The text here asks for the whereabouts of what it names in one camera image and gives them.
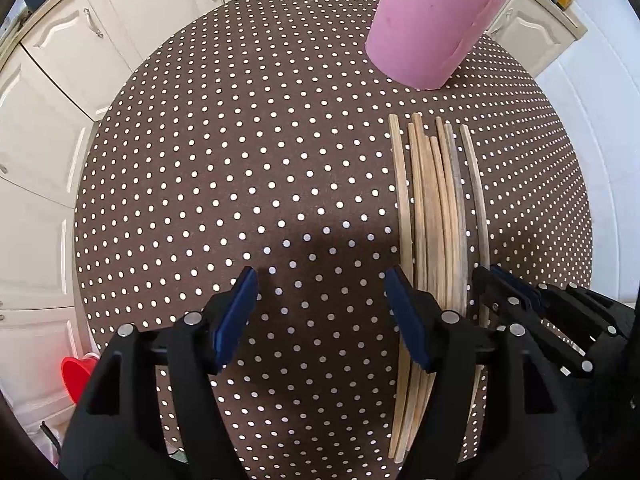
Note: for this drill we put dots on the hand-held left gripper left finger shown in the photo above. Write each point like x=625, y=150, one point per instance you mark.
x=235, y=310

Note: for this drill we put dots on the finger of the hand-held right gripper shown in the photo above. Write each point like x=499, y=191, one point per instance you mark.
x=520, y=290
x=487, y=285

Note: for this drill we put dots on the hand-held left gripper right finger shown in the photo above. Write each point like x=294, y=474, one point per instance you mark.
x=407, y=310

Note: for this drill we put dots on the bundle of wooden chopsticks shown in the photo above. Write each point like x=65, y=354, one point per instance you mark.
x=435, y=210

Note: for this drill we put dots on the pink cup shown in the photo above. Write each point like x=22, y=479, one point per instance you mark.
x=425, y=25

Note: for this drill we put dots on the round polka-dot table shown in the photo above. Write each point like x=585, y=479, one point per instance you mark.
x=225, y=160

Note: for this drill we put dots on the red plastic bucket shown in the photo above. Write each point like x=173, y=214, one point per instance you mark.
x=77, y=375

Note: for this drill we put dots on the white kitchen cabinets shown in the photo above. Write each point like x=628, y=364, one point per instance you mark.
x=50, y=110

